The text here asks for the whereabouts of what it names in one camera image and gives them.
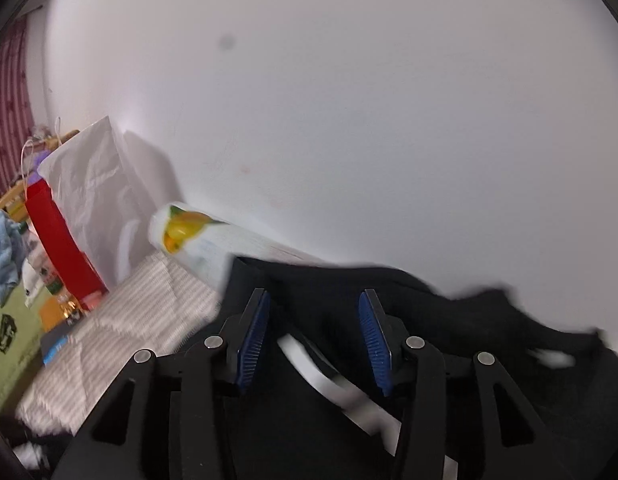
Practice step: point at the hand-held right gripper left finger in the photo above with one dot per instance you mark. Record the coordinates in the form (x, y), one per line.
(251, 345)

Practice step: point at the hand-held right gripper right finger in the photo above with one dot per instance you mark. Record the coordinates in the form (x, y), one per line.
(374, 340)

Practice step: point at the dark garment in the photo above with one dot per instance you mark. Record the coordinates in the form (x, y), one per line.
(314, 310)

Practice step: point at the lemon print white cushion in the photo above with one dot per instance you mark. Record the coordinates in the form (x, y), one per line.
(189, 230)

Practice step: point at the striped beige bed sheet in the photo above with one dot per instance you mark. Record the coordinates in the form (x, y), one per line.
(114, 325)

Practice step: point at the blue box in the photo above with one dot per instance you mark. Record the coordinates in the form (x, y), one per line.
(54, 347)

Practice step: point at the orange packet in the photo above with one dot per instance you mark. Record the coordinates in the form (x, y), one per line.
(51, 312)

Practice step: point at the white green packet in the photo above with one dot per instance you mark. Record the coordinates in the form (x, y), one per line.
(39, 280)

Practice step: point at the white paper bag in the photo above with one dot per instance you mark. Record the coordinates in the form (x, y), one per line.
(89, 185)

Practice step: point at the red bag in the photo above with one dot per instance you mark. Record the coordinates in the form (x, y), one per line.
(54, 230)

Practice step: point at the green mat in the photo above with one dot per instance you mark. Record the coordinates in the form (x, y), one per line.
(9, 375)

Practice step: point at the white crumpled cloth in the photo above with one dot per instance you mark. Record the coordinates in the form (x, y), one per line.
(29, 454)

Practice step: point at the light blue cloth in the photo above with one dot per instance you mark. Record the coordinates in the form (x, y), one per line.
(4, 250)

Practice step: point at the purple cloth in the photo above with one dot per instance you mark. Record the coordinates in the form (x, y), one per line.
(38, 170)

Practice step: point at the yellow wooden crate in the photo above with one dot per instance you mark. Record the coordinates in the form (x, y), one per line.
(11, 200)

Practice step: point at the red striped curtain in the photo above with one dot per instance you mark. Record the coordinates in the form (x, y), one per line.
(9, 100)

